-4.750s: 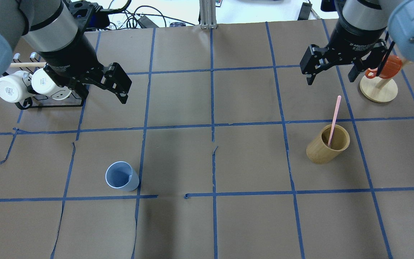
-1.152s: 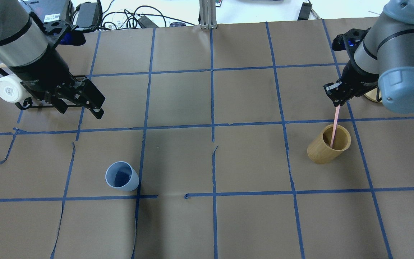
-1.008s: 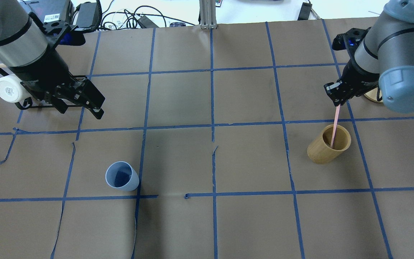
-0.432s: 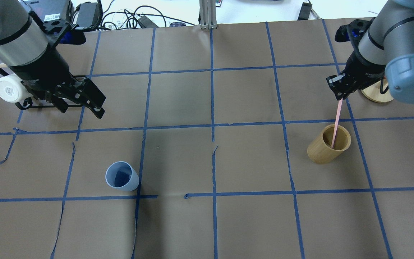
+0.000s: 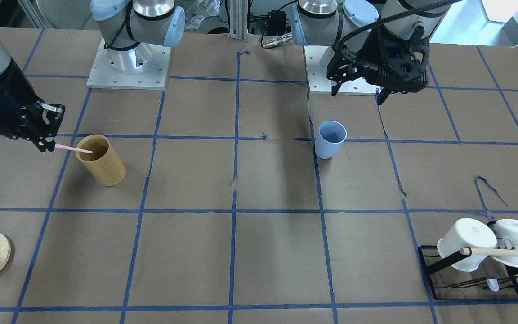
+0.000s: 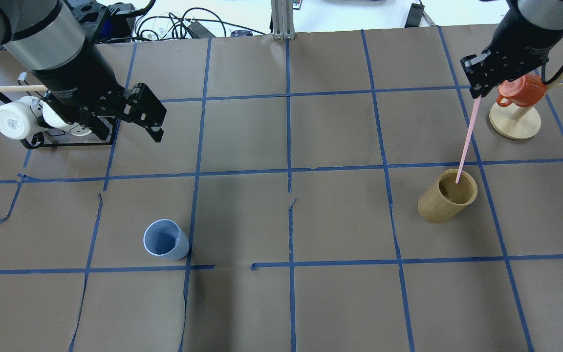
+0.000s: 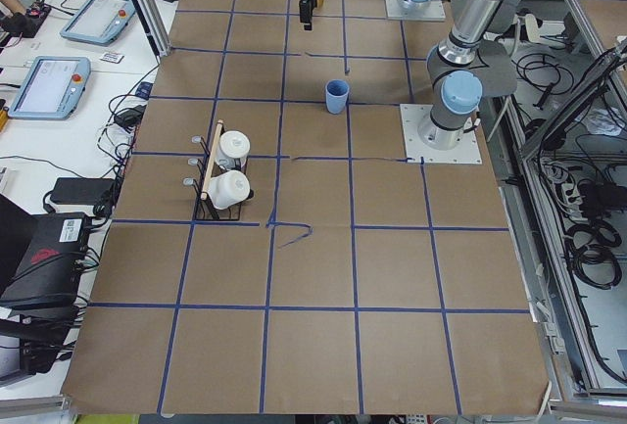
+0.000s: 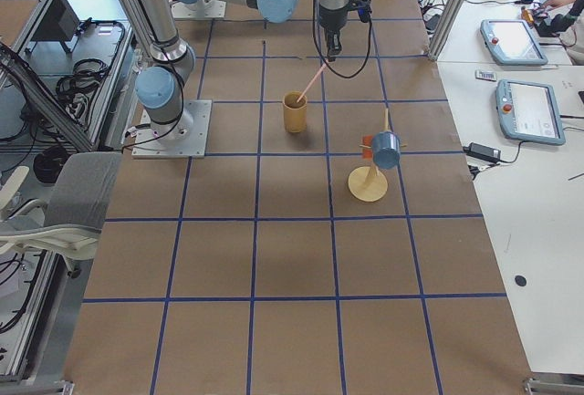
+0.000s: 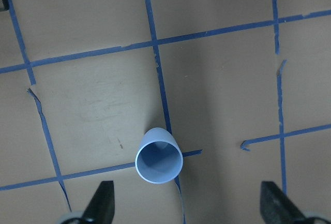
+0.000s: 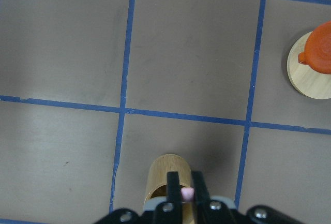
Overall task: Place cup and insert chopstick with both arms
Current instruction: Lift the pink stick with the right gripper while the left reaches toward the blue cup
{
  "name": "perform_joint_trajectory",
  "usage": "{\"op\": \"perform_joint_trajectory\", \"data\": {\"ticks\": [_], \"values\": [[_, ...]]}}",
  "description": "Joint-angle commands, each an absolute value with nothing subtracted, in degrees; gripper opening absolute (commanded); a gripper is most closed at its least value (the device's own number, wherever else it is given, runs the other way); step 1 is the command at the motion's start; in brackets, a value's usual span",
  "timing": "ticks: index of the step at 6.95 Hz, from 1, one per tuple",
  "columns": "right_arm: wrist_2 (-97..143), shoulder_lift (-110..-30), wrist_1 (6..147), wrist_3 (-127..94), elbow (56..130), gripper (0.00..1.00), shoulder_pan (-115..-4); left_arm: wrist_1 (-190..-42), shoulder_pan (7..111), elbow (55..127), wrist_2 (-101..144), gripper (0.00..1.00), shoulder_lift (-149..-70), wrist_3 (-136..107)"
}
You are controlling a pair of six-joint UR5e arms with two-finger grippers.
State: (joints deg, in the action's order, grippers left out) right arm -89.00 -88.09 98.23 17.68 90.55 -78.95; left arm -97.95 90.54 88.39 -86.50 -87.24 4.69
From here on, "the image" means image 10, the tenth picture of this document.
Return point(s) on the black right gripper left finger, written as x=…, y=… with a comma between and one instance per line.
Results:
x=173, y=190

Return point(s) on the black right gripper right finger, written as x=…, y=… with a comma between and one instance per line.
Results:
x=209, y=209

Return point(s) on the pink chopstick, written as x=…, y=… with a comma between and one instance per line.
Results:
x=187, y=194

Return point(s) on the orange hanging cup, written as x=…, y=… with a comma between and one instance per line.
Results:
x=316, y=52

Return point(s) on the bamboo cylinder holder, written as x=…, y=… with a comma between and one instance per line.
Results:
x=157, y=186

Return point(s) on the wooden mug tree stand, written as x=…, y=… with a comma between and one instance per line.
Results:
x=304, y=79

